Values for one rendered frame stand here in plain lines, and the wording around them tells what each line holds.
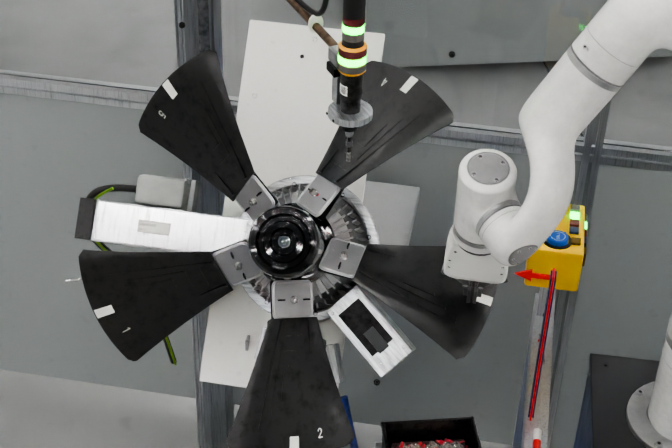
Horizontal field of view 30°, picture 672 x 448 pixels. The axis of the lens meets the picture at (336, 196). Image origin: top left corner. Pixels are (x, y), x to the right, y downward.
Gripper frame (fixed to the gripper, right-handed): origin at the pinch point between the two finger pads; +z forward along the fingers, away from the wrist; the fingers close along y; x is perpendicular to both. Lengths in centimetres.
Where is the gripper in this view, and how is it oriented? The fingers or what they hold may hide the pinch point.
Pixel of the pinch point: (472, 289)
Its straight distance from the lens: 206.5
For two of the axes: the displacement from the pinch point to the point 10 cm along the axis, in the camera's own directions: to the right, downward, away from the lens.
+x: -1.8, 7.8, -6.0
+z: 0.2, 6.1, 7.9
